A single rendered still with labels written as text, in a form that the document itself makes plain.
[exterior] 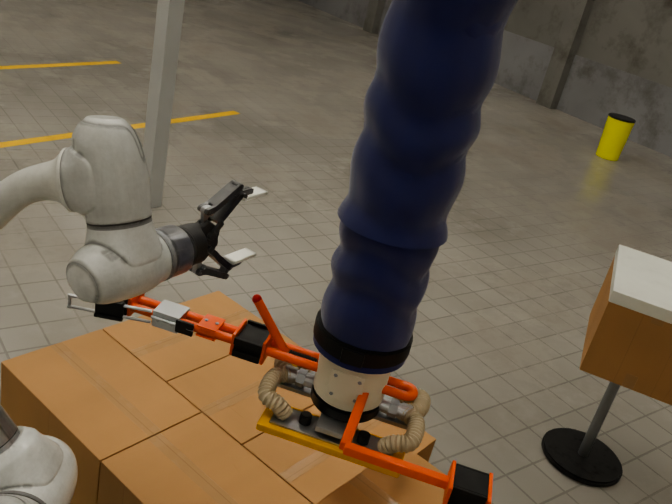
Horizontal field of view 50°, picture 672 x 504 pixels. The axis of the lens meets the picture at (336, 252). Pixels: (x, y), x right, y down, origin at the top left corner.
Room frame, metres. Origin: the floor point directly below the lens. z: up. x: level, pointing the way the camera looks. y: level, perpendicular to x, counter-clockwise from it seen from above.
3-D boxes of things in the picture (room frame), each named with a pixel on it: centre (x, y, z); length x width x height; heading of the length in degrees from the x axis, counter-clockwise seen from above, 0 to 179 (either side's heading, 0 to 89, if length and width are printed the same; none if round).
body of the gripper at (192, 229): (1.16, 0.25, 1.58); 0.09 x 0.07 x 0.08; 151
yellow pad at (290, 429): (1.32, -0.09, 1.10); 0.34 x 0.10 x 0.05; 81
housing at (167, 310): (1.49, 0.36, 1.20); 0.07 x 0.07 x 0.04; 81
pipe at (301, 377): (1.42, -0.10, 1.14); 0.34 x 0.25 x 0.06; 81
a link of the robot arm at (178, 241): (1.10, 0.28, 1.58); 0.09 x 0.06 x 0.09; 61
